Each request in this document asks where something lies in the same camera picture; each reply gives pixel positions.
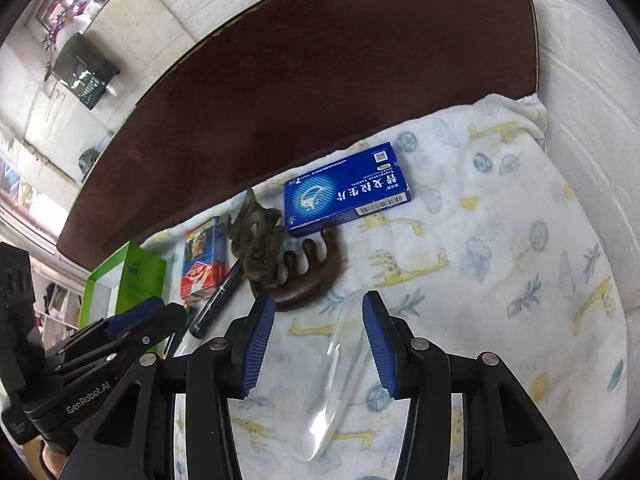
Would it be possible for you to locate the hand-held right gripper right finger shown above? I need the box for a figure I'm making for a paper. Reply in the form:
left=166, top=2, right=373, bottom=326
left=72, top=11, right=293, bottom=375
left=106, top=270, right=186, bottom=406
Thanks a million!
left=362, top=291, right=583, bottom=480

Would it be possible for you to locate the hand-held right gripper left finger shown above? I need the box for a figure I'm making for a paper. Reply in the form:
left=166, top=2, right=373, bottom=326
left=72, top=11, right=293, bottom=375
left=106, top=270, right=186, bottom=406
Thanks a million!
left=57, top=294, right=277, bottom=480

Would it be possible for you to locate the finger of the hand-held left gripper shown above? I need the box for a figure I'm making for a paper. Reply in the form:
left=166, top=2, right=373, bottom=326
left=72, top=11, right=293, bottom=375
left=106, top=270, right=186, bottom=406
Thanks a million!
left=47, top=296, right=167, bottom=362
left=50, top=303, right=189, bottom=377

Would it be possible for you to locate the green cardboard box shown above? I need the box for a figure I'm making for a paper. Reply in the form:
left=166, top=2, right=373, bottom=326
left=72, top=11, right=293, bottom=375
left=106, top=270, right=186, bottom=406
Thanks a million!
left=77, top=241, right=167, bottom=356

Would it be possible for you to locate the black marker pen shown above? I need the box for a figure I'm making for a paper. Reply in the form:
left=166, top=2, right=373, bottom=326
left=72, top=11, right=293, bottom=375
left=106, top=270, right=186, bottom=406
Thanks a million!
left=189, top=258, right=245, bottom=338

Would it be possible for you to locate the red and blue card box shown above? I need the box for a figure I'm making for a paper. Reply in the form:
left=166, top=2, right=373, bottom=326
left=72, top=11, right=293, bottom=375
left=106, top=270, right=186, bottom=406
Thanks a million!
left=180, top=216, right=230, bottom=306

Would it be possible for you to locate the brown wooden comb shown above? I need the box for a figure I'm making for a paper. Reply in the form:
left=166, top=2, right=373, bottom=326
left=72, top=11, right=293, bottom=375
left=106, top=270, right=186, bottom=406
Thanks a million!
left=250, top=225, right=349, bottom=313

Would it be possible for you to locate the dark hair tie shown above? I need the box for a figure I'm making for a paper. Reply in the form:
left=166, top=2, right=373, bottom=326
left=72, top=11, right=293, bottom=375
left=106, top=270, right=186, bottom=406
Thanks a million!
left=227, top=187, right=287, bottom=283

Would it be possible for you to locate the blue medicine box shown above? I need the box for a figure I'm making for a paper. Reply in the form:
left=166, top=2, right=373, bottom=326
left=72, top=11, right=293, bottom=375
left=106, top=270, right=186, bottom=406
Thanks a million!
left=283, top=142, right=414, bottom=238

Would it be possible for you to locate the person's left forearm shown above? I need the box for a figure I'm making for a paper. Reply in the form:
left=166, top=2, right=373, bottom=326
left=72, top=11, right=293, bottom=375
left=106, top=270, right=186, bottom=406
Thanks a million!
left=41, top=442, right=76, bottom=480

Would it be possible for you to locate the white shelf unit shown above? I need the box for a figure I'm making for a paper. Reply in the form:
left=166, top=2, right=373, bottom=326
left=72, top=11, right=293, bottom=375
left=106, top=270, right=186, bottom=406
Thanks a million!
left=30, top=280, right=88, bottom=333

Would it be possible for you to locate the white giraffe print blanket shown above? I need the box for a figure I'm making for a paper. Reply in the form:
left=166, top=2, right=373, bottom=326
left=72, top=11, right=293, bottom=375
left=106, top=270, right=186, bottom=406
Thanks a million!
left=140, top=92, right=631, bottom=480

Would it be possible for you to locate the small dark round object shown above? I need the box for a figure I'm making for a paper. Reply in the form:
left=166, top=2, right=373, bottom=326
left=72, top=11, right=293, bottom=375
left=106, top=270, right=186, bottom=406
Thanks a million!
left=77, top=147, right=103, bottom=183

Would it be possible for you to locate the dark brown wooden board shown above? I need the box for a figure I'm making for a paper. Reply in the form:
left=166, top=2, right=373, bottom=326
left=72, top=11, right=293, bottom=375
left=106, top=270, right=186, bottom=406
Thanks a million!
left=56, top=0, right=540, bottom=273

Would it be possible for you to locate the purple plant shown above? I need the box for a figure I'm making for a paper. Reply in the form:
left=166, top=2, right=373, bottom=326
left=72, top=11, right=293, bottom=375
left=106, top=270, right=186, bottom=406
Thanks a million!
left=42, top=7, right=76, bottom=83

